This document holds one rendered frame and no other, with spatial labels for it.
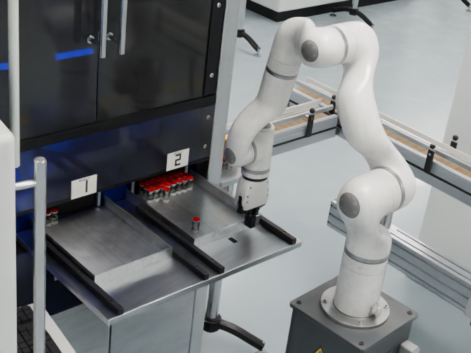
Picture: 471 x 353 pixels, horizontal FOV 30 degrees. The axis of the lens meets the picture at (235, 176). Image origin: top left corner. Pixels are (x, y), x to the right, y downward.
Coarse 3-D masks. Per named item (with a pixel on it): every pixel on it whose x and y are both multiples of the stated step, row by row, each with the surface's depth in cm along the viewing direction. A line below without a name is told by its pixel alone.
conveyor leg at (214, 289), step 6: (228, 186) 318; (228, 192) 319; (216, 282) 338; (210, 288) 340; (216, 288) 339; (210, 294) 341; (216, 294) 340; (210, 300) 342; (216, 300) 342; (210, 306) 343; (216, 306) 343; (210, 312) 344; (216, 312) 345; (210, 318) 346; (216, 318) 347
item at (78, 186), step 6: (96, 174) 252; (78, 180) 248; (84, 180) 250; (90, 180) 251; (96, 180) 253; (72, 186) 248; (78, 186) 249; (84, 186) 251; (90, 186) 253; (96, 186) 254; (72, 192) 249; (78, 192) 250; (84, 192) 252; (90, 192) 253; (72, 198) 250
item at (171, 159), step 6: (186, 150) 273; (168, 156) 269; (174, 156) 270; (186, 156) 274; (168, 162) 270; (174, 162) 271; (180, 162) 273; (186, 162) 275; (168, 168) 271; (174, 168) 272
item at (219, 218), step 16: (128, 192) 273; (192, 192) 283; (208, 192) 284; (224, 192) 279; (160, 208) 272; (176, 208) 273; (192, 208) 274; (208, 208) 275; (224, 208) 276; (176, 224) 258; (208, 224) 267; (224, 224) 268; (240, 224) 264; (256, 224) 269; (192, 240) 254; (208, 240) 257
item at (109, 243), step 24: (72, 216) 262; (96, 216) 264; (120, 216) 264; (48, 240) 247; (72, 240) 251; (96, 240) 252; (120, 240) 254; (144, 240) 255; (96, 264) 242; (120, 264) 243; (144, 264) 243
